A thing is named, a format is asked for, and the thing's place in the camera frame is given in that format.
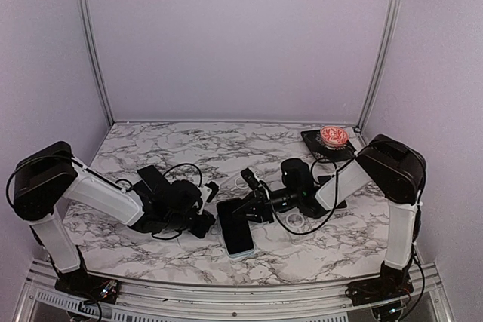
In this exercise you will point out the blue phone case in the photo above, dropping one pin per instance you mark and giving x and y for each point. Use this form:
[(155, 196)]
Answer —
[(241, 256)]

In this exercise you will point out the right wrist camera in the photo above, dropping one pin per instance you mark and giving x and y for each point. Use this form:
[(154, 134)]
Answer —
[(254, 182)]

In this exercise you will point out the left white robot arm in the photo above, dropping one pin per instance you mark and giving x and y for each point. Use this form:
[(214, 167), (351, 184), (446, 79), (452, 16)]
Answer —
[(149, 206)]

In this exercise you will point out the left aluminium frame post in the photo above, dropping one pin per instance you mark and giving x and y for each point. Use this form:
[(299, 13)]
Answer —
[(93, 57)]

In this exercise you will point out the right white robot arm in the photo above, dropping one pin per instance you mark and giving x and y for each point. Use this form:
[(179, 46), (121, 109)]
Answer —
[(398, 171)]

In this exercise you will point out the clear magsafe phone case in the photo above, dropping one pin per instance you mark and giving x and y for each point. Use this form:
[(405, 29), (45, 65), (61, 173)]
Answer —
[(298, 223)]

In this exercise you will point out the aluminium frame post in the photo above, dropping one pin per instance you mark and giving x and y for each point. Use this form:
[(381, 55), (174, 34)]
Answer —
[(378, 69), (93, 57)]

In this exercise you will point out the right aluminium frame post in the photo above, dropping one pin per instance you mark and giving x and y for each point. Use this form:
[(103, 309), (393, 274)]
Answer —
[(378, 69)]

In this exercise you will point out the black patterned tray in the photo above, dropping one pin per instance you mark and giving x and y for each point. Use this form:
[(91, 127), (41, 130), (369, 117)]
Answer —
[(318, 149)]

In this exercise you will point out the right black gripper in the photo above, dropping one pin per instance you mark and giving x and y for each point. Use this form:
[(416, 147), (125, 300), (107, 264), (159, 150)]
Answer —
[(263, 212)]

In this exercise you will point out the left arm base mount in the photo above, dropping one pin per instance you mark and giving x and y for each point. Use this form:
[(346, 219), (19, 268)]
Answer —
[(82, 284)]

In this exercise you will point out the pink smartphone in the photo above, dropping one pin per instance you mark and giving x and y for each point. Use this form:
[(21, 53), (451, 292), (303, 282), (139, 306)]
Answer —
[(227, 220)]

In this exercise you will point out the red patterned bowl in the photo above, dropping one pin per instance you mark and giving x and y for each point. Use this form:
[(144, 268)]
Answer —
[(334, 137)]

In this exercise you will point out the front aluminium rail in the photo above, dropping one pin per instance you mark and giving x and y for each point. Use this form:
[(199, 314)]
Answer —
[(140, 300)]

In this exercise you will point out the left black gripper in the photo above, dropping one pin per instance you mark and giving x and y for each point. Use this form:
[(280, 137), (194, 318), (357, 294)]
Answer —
[(207, 220)]

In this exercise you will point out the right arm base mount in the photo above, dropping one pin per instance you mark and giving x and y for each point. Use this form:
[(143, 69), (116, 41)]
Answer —
[(390, 283)]

